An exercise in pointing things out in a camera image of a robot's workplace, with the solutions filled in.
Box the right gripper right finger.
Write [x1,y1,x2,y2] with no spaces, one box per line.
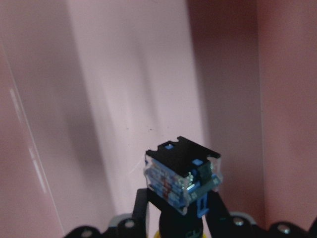
[206,191,317,238]

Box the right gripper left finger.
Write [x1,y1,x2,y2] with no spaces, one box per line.
[65,188,150,238]

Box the pink plastic bin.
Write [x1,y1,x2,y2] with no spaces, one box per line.
[0,0,317,238]

